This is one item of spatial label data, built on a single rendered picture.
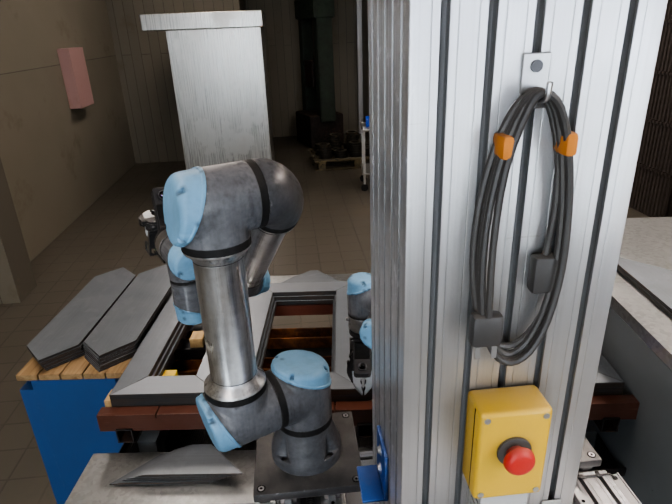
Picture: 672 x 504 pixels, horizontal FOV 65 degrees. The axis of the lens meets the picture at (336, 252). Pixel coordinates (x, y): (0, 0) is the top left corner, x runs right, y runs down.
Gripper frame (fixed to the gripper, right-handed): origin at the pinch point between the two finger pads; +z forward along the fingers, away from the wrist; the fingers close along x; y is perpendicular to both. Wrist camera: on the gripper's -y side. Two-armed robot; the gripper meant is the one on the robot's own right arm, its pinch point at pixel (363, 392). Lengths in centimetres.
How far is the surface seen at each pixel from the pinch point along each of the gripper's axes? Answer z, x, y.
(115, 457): 24, 77, 3
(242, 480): 24.5, 35.7, -7.2
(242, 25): -100, 107, 496
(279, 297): 8, 32, 73
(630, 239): -13, -111, 76
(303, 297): 8, 22, 73
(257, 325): 6, 37, 48
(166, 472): 21, 57, -7
